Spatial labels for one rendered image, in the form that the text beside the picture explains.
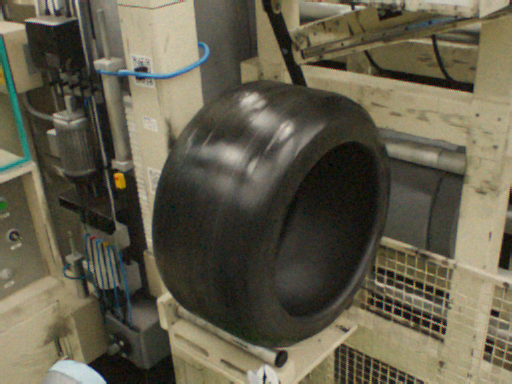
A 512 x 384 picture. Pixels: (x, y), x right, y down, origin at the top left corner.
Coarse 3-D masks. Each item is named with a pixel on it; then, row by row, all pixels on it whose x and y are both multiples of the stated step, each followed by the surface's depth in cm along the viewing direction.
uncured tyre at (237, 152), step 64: (192, 128) 135; (256, 128) 127; (320, 128) 128; (192, 192) 129; (256, 192) 122; (320, 192) 177; (384, 192) 156; (192, 256) 131; (256, 256) 125; (320, 256) 175; (256, 320) 133; (320, 320) 151
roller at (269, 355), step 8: (176, 312) 171; (184, 312) 168; (192, 320) 167; (200, 320) 165; (208, 328) 164; (216, 328) 162; (224, 336) 160; (232, 336) 158; (240, 344) 157; (248, 344) 155; (256, 352) 154; (264, 352) 152; (272, 352) 151; (280, 352) 151; (264, 360) 153; (272, 360) 151; (280, 360) 151
